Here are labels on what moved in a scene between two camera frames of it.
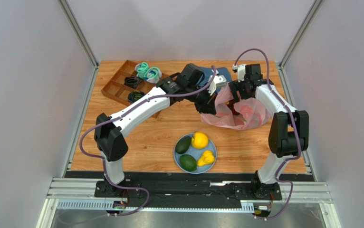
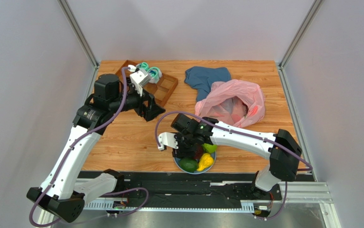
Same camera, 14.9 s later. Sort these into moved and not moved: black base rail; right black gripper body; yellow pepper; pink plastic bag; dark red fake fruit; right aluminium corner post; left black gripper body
Moved: yellow pepper; left black gripper body; pink plastic bag; dark red fake fruit; right black gripper body
Not moved: black base rail; right aluminium corner post
